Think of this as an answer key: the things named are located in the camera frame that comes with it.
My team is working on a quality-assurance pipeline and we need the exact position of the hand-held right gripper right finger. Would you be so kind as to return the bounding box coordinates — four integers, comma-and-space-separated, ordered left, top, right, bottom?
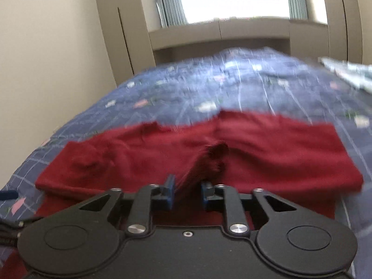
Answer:
200, 181, 297, 236

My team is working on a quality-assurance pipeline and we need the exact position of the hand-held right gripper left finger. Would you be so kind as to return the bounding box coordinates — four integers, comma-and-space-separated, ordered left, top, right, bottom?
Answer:
78, 174, 176, 238

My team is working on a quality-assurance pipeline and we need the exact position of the dark red knit garment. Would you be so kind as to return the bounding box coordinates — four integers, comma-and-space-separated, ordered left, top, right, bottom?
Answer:
0, 109, 364, 279

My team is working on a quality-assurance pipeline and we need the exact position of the blue checked floral blanket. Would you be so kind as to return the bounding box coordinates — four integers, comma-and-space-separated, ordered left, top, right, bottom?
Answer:
0, 46, 372, 279

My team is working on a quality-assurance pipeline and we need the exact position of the low beige window cabinet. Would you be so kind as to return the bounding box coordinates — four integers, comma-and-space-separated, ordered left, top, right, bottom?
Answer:
148, 16, 292, 64

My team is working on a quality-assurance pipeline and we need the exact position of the tall beige wardrobe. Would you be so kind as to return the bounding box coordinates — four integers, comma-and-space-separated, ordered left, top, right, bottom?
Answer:
289, 0, 372, 66
92, 0, 157, 88

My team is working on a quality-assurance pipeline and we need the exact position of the teal patterned pillow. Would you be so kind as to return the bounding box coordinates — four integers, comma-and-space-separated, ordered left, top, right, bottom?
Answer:
318, 56, 372, 95

